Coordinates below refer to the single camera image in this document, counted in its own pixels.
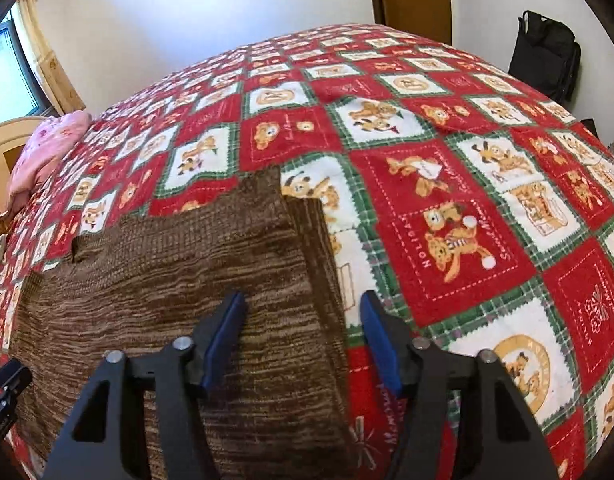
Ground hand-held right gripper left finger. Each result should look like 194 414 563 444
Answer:
42 292 248 480

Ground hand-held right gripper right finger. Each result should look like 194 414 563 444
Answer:
359 289 560 480

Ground brown knit sweater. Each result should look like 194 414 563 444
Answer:
9 167 360 480

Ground red checkered printed blanket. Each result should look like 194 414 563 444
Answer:
0 22 614 480

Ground pink pillow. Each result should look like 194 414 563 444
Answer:
7 110 94 207

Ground wooden dresser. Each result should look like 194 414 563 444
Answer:
581 118 614 161

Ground window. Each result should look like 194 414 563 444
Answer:
0 10 44 122

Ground yellow patterned curtain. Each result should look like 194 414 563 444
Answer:
14 0 88 117

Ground black backpack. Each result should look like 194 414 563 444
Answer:
508 9 582 104

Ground brown wooden door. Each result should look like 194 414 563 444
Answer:
365 0 454 47

